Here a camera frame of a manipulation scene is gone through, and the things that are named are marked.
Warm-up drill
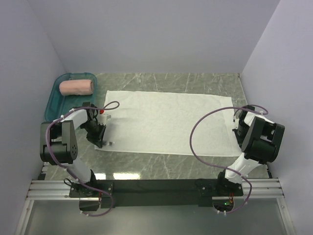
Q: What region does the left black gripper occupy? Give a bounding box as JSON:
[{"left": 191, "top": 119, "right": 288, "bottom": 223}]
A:
[{"left": 81, "top": 120, "right": 106, "bottom": 148}]

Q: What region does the white towel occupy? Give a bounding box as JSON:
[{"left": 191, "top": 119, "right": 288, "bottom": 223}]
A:
[{"left": 103, "top": 91, "right": 241, "bottom": 157}]

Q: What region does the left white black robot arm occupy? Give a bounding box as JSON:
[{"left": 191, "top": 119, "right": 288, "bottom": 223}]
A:
[{"left": 40, "top": 102, "right": 109, "bottom": 197}]

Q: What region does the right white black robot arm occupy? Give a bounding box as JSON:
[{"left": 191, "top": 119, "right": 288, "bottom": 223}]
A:
[{"left": 215, "top": 111, "right": 285, "bottom": 196}]

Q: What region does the teal plastic tray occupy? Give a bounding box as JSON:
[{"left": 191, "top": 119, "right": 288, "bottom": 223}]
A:
[{"left": 45, "top": 72, "right": 97, "bottom": 121}]

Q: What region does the rolled pink towel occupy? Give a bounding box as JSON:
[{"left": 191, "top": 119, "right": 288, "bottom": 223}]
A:
[{"left": 59, "top": 79, "right": 94, "bottom": 96}]

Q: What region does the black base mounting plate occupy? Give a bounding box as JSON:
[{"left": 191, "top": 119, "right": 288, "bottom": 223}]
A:
[{"left": 69, "top": 179, "right": 243, "bottom": 211}]

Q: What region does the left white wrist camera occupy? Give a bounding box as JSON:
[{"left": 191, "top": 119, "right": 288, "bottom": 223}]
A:
[{"left": 97, "top": 110, "right": 111, "bottom": 126}]

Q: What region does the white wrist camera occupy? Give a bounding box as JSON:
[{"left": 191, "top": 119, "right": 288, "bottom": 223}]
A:
[
  {"left": 233, "top": 109, "right": 242, "bottom": 122},
  {"left": 97, "top": 110, "right": 111, "bottom": 126}
]

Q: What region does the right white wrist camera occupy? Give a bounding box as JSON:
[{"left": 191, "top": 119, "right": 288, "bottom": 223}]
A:
[{"left": 233, "top": 109, "right": 242, "bottom": 122}]

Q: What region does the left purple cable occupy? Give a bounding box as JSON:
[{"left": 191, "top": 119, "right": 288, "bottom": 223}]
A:
[{"left": 46, "top": 101, "right": 120, "bottom": 217}]

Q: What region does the aluminium rail frame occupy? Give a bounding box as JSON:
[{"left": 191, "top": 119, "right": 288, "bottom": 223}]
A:
[{"left": 14, "top": 156, "right": 296, "bottom": 235}]

